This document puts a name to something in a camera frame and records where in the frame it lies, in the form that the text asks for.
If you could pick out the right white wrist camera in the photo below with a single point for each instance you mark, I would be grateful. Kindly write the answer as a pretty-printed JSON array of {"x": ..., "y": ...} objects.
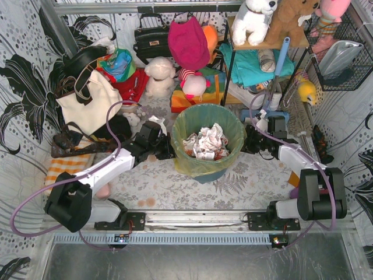
[{"x": 261, "y": 120}]

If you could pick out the aluminium front rail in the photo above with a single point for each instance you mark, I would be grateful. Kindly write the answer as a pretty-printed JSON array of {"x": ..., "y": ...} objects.
[{"x": 213, "y": 221}]

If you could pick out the pink white plush doll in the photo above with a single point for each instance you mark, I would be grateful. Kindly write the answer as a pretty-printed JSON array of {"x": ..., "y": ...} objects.
[{"x": 193, "y": 84}]

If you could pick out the pink plush toy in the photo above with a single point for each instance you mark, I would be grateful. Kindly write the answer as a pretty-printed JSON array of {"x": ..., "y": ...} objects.
[{"x": 330, "y": 15}]

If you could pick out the cream canvas tote bag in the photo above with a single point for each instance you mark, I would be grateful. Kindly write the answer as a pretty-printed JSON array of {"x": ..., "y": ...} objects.
[{"x": 105, "y": 101}]

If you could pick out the brown teddy bear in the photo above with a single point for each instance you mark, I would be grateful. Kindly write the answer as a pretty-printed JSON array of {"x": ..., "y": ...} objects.
[{"x": 289, "y": 18}]

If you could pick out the rainbow striped bag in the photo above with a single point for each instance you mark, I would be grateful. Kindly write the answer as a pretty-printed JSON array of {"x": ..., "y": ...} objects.
[{"x": 213, "y": 94}]

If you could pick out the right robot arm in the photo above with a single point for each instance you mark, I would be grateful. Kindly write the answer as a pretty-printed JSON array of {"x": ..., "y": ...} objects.
[{"x": 320, "y": 191}]

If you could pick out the black wire basket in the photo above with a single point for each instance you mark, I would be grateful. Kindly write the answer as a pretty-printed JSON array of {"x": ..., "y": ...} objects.
[{"x": 352, "y": 77}]

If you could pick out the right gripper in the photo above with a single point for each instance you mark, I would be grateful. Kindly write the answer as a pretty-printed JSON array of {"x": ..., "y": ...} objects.
[{"x": 251, "y": 143}]

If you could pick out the teal folded cloth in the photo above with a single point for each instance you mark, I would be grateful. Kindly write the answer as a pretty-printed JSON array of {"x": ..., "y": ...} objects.
[{"x": 246, "y": 70}]

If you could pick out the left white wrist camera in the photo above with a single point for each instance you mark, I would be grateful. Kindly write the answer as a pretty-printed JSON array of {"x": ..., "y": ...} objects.
[{"x": 159, "y": 121}]

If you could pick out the colourful printed bag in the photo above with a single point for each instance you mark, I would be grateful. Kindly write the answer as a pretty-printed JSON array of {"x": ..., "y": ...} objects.
[{"x": 118, "y": 66}]

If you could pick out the white sneakers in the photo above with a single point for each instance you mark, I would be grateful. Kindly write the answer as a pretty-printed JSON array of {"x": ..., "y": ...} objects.
[{"x": 246, "y": 96}]

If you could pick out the pink rolled towel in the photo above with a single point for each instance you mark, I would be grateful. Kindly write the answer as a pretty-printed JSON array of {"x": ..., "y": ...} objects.
[{"x": 104, "y": 192}]

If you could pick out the cream plush sheep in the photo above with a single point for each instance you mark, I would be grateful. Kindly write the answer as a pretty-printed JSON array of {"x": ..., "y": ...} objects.
[{"x": 161, "y": 75}]

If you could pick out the yellow trash bag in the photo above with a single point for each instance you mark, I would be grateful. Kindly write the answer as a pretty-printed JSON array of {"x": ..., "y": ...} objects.
[{"x": 204, "y": 131}]

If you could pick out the red cloth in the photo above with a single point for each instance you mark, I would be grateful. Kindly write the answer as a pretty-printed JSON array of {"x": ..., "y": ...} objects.
[{"x": 133, "y": 88}]

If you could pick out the magenta fabric hat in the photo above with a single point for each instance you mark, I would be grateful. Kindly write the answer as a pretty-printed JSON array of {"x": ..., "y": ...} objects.
[{"x": 188, "y": 44}]

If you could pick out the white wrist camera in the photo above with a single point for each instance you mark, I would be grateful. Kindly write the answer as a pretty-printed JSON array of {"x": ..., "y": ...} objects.
[
  {"x": 159, "y": 121},
  {"x": 261, "y": 120}
]

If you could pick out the black leather handbag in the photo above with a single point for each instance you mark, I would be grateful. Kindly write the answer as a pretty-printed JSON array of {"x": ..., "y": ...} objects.
[{"x": 151, "y": 42}]

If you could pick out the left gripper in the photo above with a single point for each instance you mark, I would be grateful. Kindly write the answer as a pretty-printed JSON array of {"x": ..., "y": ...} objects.
[{"x": 168, "y": 146}]

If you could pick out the yellow plush duck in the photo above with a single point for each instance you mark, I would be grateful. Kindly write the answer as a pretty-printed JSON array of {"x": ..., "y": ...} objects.
[{"x": 305, "y": 88}]

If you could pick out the orange plush toy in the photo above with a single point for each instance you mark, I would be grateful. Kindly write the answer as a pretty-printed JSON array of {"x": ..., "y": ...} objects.
[{"x": 211, "y": 35}]

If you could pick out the crumpled paper trash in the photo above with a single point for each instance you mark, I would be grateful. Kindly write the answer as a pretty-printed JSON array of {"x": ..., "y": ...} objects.
[{"x": 208, "y": 144}]

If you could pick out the orange checkered cloth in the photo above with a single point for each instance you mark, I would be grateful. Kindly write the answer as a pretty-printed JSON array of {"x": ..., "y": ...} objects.
[{"x": 70, "y": 165}]

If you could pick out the blue floor mop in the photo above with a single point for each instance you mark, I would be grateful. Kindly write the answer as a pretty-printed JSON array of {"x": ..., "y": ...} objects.
[{"x": 279, "y": 65}]

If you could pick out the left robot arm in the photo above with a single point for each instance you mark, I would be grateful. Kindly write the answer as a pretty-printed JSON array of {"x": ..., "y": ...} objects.
[{"x": 71, "y": 201}]

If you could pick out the teal trash bin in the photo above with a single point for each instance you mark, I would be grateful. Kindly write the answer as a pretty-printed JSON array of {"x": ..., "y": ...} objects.
[{"x": 208, "y": 146}]

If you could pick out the silver foil pouch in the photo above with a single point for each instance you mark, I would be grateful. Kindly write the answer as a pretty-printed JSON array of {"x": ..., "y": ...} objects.
[{"x": 339, "y": 56}]

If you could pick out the white plush dog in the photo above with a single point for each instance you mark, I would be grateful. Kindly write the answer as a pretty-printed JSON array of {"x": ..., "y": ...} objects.
[{"x": 252, "y": 21}]

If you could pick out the purple orange sock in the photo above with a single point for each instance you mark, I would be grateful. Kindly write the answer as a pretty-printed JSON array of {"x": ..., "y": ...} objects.
[{"x": 294, "y": 180}]

